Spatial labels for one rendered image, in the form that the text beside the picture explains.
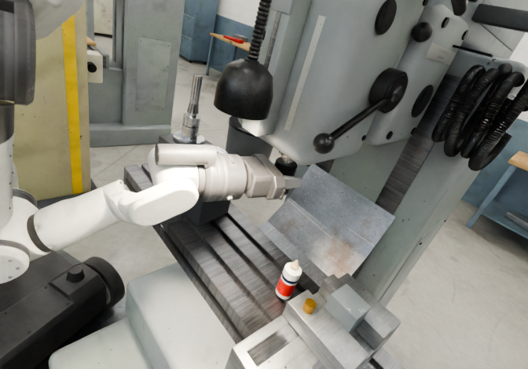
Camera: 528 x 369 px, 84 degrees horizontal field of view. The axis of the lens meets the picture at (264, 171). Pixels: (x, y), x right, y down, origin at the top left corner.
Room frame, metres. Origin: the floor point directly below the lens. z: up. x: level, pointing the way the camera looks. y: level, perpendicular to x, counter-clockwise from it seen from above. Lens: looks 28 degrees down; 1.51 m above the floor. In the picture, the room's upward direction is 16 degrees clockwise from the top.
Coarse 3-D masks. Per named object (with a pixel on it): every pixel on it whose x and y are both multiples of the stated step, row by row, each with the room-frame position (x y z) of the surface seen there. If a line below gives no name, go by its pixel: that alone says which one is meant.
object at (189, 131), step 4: (184, 120) 0.75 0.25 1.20; (184, 124) 0.75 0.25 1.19; (188, 124) 0.75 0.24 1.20; (192, 124) 0.75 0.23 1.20; (196, 124) 0.76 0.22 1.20; (184, 128) 0.75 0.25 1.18; (188, 128) 0.75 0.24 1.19; (192, 128) 0.75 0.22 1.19; (196, 128) 0.76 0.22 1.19; (184, 132) 0.75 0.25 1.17; (188, 132) 0.75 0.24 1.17; (192, 132) 0.75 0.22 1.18; (196, 132) 0.76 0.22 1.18; (184, 136) 0.75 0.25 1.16; (188, 136) 0.75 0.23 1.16; (192, 136) 0.75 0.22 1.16; (196, 136) 0.77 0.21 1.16; (192, 140) 0.75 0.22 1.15
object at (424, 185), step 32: (480, 64) 0.74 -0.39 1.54; (512, 64) 0.71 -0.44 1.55; (448, 96) 0.75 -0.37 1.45; (416, 128) 0.77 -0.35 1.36; (352, 160) 0.86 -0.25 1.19; (384, 160) 0.80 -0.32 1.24; (416, 160) 0.75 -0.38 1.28; (448, 160) 0.71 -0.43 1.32; (288, 192) 0.97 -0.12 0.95; (384, 192) 0.77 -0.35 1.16; (416, 192) 0.72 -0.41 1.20; (448, 192) 0.72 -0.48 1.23; (416, 224) 0.70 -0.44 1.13; (384, 256) 0.71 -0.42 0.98; (416, 256) 0.90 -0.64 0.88; (384, 288) 0.72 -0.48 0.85
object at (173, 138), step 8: (160, 136) 0.75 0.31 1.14; (168, 136) 0.76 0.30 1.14; (176, 136) 0.75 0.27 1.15; (200, 136) 0.80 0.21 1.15; (208, 144) 0.76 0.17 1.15; (224, 152) 0.74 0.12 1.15; (200, 200) 0.64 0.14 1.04; (192, 208) 0.65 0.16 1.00; (200, 208) 0.64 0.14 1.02; (208, 208) 0.66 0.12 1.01; (216, 208) 0.69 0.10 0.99; (224, 208) 0.72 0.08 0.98; (192, 216) 0.65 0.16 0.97; (200, 216) 0.64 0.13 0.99; (208, 216) 0.66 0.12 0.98; (216, 216) 0.69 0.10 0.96; (200, 224) 0.64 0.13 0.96
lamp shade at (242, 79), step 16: (240, 64) 0.35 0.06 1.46; (256, 64) 0.36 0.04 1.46; (224, 80) 0.34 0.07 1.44; (240, 80) 0.34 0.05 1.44; (256, 80) 0.34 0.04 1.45; (272, 80) 0.36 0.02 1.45; (224, 96) 0.34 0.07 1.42; (240, 96) 0.33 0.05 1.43; (256, 96) 0.34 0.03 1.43; (272, 96) 0.36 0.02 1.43; (224, 112) 0.33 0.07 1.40; (240, 112) 0.33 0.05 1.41; (256, 112) 0.34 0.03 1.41
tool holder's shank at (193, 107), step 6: (198, 78) 0.76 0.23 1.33; (192, 84) 0.76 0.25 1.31; (198, 84) 0.76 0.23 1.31; (192, 90) 0.76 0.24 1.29; (198, 90) 0.76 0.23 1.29; (192, 96) 0.76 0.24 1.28; (198, 96) 0.76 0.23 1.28; (192, 102) 0.76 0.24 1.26; (198, 102) 0.77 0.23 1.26; (192, 108) 0.76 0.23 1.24; (198, 108) 0.77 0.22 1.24; (192, 114) 0.76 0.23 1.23
